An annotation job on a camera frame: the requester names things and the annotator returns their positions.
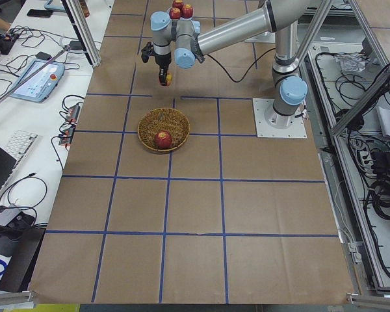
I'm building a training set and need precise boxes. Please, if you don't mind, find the red plate apple right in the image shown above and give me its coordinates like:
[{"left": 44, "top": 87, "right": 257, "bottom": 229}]
[{"left": 181, "top": 4, "right": 194, "bottom": 19}]

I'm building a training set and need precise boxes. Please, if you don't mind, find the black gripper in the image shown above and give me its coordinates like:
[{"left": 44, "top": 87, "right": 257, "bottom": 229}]
[{"left": 155, "top": 53, "right": 172, "bottom": 86}]

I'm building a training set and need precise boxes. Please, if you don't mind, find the woven wicker basket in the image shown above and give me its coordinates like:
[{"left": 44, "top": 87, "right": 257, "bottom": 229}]
[{"left": 137, "top": 108, "right": 190, "bottom": 153}]

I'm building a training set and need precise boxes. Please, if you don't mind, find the light blue plate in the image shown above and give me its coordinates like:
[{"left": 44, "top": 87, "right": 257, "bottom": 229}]
[{"left": 166, "top": 7, "right": 194, "bottom": 20}]

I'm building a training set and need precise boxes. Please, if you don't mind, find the red plate apple front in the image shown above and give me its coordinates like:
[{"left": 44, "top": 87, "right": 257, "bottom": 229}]
[{"left": 169, "top": 7, "right": 181, "bottom": 20}]

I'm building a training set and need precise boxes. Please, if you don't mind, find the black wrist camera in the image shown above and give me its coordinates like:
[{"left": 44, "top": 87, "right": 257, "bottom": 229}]
[{"left": 140, "top": 42, "right": 154, "bottom": 63}]

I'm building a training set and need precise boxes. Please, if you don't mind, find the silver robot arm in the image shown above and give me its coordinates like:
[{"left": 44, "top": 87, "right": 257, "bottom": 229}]
[{"left": 141, "top": 1, "right": 309, "bottom": 129}]

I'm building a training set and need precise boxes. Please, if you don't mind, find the black smartphone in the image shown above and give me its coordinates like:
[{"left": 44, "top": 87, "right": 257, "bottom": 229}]
[{"left": 27, "top": 9, "right": 53, "bottom": 18}]

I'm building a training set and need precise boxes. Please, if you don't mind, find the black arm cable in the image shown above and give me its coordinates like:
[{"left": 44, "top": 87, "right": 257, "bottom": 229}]
[{"left": 206, "top": 45, "right": 277, "bottom": 83}]

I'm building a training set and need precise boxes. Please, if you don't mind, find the red yellow apple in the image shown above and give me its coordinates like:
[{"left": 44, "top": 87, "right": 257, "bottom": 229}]
[{"left": 166, "top": 73, "right": 172, "bottom": 86}]

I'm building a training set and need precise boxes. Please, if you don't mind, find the red plate apple back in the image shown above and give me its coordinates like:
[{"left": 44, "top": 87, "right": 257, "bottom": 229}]
[{"left": 172, "top": 0, "right": 184, "bottom": 10}]

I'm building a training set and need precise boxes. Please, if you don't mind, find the teach pendant tablet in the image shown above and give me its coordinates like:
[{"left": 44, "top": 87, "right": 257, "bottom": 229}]
[{"left": 10, "top": 62, "right": 65, "bottom": 103}]

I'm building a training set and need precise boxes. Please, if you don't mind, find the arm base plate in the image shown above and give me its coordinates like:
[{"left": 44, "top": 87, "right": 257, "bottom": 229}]
[{"left": 252, "top": 98, "right": 307, "bottom": 139}]

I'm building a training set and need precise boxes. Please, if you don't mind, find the aluminium frame post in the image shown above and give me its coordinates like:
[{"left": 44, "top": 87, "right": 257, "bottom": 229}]
[{"left": 62, "top": 0, "right": 101, "bottom": 68}]

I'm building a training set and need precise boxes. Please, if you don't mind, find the white keyboard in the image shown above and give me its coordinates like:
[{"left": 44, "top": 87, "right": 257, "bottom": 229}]
[{"left": 4, "top": 130, "right": 38, "bottom": 166}]

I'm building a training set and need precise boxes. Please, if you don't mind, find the red plate apple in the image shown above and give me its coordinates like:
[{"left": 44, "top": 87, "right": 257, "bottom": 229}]
[
  {"left": 169, "top": 7, "right": 181, "bottom": 20},
  {"left": 181, "top": 4, "right": 194, "bottom": 19},
  {"left": 172, "top": 0, "right": 184, "bottom": 10}
]

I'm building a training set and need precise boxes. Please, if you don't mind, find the black box on desk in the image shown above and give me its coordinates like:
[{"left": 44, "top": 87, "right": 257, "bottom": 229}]
[{"left": 0, "top": 227, "right": 46, "bottom": 293}]

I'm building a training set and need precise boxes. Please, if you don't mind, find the dark red basket apple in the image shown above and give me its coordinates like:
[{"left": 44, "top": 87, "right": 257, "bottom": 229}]
[{"left": 154, "top": 130, "right": 172, "bottom": 150}]

